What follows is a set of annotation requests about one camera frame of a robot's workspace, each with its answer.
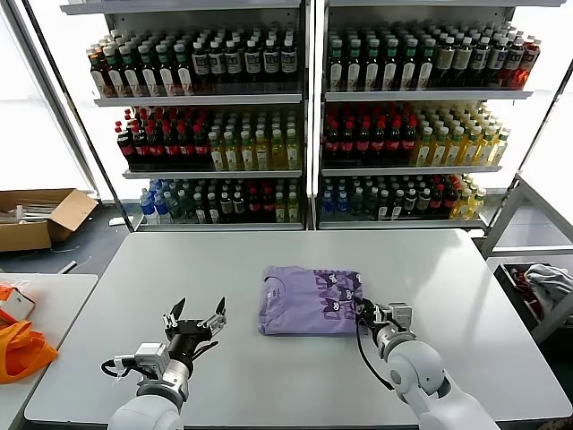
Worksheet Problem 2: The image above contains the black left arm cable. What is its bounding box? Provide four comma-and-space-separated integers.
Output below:
100, 339, 221, 381

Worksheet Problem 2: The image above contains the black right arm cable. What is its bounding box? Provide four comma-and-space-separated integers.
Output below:
355, 315, 398, 391

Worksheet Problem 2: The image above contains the orange fabric bag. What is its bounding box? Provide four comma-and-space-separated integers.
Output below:
0, 321, 60, 385

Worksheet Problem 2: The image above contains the crumpled red garment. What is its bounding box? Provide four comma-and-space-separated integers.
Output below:
510, 268, 544, 318

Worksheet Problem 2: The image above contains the grey metal rack frame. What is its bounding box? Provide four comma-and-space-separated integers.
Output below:
486, 173, 573, 345

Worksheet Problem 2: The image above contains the cola bottle red cap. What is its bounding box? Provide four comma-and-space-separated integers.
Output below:
115, 120, 136, 167
387, 119, 404, 164
179, 125, 196, 166
324, 120, 341, 164
194, 125, 212, 166
355, 120, 372, 164
133, 125, 150, 166
402, 119, 419, 164
372, 120, 389, 164
149, 125, 166, 166
340, 121, 357, 164
164, 125, 181, 166

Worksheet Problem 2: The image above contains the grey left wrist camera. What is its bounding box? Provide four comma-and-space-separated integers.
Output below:
114, 342, 172, 374

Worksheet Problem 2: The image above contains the open cardboard box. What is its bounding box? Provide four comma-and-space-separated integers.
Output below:
0, 188, 99, 254

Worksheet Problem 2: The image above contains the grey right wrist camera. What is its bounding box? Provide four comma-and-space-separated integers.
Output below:
387, 303, 415, 333

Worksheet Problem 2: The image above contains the dark grey storage bin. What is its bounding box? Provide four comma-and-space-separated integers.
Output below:
494, 262, 573, 332

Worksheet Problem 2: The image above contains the small yellow juice bottle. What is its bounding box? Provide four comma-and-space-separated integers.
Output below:
456, 188, 473, 221
470, 187, 488, 220

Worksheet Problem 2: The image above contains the brown tea bottle white label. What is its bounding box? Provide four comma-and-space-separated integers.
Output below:
175, 43, 193, 97
158, 43, 176, 97
124, 45, 142, 99
91, 47, 108, 99
107, 45, 125, 99
141, 44, 159, 98

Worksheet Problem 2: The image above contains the grey metal shelf board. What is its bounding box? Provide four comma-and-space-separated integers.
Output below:
323, 90, 535, 103
123, 169, 305, 180
93, 93, 305, 108
134, 222, 309, 233
319, 219, 488, 231
321, 165, 504, 177

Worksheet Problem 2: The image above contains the wide grey frame beam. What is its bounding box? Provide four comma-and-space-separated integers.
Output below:
0, 0, 101, 197

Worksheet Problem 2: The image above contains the white plastic strips bundle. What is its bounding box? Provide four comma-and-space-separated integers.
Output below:
0, 200, 63, 224

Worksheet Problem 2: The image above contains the dark bottle navy label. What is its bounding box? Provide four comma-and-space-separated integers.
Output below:
192, 41, 210, 94
245, 39, 264, 94
281, 39, 299, 94
263, 39, 281, 94
209, 40, 227, 94
226, 39, 244, 94

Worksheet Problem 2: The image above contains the yellow juice bottle green cap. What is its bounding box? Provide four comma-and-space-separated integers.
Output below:
492, 128, 512, 166
479, 126, 497, 167
241, 131, 257, 172
464, 126, 482, 167
415, 127, 434, 168
432, 127, 450, 168
286, 129, 304, 171
226, 131, 242, 172
271, 130, 287, 172
448, 126, 466, 168
210, 132, 227, 173
255, 130, 272, 172

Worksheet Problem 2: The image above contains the dark bottle beige label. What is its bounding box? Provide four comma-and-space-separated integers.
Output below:
437, 37, 456, 90
455, 37, 475, 90

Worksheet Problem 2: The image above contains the red drink bottle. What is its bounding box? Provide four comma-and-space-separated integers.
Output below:
522, 35, 543, 90
506, 36, 526, 90

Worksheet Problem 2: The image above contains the crumpled grey garment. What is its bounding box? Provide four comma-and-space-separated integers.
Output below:
524, 263, 573, 315

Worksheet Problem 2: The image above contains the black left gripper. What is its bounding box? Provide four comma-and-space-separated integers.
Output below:
162, 297, 227, 359

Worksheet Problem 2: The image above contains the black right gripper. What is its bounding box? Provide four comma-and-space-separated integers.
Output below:
354, 296, 381, 333

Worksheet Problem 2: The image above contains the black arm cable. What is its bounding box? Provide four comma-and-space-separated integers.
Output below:
355, 315, 398, 391
100, 339, 221, 381

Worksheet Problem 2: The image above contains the small white carton box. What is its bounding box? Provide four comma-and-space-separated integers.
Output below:
0, 287, 37, 323

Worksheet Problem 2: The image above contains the grey metal shelving unit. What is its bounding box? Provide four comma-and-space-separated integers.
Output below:
313, 0, 567, 231
61, 0, 315, 233

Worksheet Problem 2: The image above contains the purple t-shirt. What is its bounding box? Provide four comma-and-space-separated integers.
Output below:
257, 264, 372, 337

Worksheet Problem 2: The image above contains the green-capped dark drink bottle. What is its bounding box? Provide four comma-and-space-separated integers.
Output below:
382, 38, 401, 91
364, 38, 383, 91
418, 38, 438, 90
346, 39, 364, 91
329, 39, 346, 91
400, 38, 419, 90

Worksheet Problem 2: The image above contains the thin black frame pole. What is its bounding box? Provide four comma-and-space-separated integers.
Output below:
22, 0, 134, 234
483, 63, 573, 237

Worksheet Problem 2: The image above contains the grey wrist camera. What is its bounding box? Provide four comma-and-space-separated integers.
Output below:
114, 342, 172, 374
387, 303, 415, 333

